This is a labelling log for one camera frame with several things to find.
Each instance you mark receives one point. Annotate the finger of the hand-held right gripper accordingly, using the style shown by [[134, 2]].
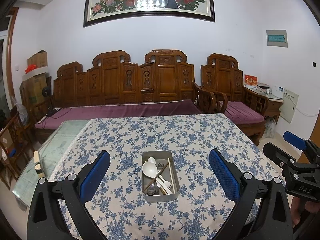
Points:
[[278, 153], [295, 140]]

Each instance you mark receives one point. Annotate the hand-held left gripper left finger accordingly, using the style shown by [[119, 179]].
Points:
[[95, 177]]

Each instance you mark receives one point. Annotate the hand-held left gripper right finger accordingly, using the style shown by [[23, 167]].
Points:
[[223, 175]]

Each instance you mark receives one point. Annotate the beige chopstick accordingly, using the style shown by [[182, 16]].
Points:
[[164, 191], [171, 175]]

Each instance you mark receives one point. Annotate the grey metal tray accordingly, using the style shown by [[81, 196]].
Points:
[[175, 197]]

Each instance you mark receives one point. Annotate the large white spoon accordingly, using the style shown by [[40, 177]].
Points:
[[148, 170]]

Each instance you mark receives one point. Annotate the small white spoon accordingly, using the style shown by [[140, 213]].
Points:
[[151, 160]]

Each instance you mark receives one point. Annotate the brown wooden chopstick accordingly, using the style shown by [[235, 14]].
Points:
[[156, 179]]

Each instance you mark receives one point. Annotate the person's right hand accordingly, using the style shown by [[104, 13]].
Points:
[[310, 208]]

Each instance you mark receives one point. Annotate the clear plastic bag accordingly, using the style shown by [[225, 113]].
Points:
[[270, 128]]

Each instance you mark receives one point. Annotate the wooden side table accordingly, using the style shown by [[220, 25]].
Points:
[[273, 107]]

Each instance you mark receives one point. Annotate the white device with blue label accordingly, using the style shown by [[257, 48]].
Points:
[[278, 91]]

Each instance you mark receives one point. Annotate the purple armchair cushion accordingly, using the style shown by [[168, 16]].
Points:
[[243, 113]]

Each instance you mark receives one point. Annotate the beige and black block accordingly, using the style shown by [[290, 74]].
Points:
[[38, 165]]

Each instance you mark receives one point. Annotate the purple sofa cushion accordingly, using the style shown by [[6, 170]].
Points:
[[112, 112]]

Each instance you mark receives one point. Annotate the blue floral tablecloth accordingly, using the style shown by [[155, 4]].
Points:
[[150, 217]]

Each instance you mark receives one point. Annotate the red gift box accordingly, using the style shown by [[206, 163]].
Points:
[[250, 81]]

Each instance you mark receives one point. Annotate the carved wooden armchair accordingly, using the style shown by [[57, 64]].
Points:
[[223, 80]]

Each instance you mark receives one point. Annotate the wooden chair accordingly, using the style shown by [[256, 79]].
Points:
[[15, 130]]

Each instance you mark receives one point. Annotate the black standing fan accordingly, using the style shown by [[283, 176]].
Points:
[[46, 92]]

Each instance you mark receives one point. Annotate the grey plastic bag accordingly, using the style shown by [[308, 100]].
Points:
[[19, 112]]

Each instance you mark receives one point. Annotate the large cardboard box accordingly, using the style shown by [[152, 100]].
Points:
[[35, 90]]

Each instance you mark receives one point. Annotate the carved wooden sofa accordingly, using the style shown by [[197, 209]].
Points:
[[165, 80]]

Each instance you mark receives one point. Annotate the white flat box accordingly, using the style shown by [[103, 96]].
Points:
[[35, 73]]

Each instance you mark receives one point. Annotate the red orange object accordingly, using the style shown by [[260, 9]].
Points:
[[31, 68]]

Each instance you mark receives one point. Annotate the small brown cardboard box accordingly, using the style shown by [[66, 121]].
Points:
[[37, 59]]

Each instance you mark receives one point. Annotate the framed peacock flower painting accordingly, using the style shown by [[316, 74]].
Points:
[[150, 2]]

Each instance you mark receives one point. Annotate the white wall panel door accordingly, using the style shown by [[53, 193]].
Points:
[[290, 107]]

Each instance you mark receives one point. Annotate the black wall socket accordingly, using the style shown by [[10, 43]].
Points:
[[313, 64]]

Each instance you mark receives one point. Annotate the grey wall electrical box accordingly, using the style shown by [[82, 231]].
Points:
[[276, 38]]

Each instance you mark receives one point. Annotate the wooden door frame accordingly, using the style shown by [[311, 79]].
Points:
[[11, 55]]

